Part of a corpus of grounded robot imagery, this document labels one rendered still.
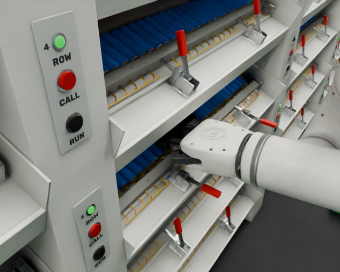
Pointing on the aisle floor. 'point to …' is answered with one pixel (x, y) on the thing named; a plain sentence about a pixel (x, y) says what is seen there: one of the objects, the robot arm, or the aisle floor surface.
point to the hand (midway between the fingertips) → (170, 136)
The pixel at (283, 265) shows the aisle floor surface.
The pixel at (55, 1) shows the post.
